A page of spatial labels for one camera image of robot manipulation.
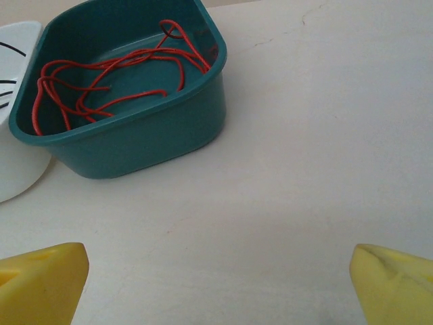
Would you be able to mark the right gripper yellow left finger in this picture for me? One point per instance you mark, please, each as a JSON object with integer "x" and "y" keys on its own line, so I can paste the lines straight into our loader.
{"x": 44, "y": 291}

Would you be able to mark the dark green plastic bin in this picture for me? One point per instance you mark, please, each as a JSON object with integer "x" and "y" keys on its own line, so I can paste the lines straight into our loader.
{"x": 135, "y": 149}

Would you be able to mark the white plastic bin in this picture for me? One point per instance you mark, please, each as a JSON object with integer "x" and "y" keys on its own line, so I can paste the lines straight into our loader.
{"x": 17, "y": 162}

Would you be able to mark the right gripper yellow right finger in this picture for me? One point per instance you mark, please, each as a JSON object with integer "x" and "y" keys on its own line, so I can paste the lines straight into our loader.
{"x": 399, "y": 298}

